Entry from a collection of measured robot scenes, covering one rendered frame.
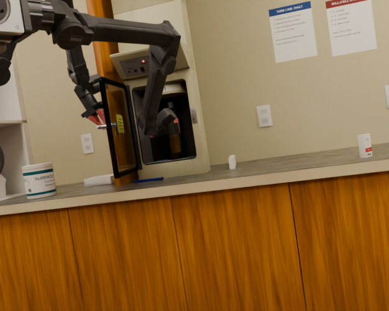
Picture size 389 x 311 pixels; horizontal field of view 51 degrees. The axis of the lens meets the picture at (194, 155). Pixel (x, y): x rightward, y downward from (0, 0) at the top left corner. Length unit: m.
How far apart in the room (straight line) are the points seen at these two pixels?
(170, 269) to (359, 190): 0.77
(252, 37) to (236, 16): 0.14
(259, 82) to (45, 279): 1.40
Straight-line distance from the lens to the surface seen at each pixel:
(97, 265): 1.79
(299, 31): 2.25
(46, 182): 1.95
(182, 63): 1.81
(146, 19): 1.94
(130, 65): 1.85
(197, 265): 1.64
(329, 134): 2.21
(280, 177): 1.49
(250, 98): 2.22
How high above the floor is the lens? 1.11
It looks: 3 degrees down
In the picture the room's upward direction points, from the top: 9 degrees counter-clockwise
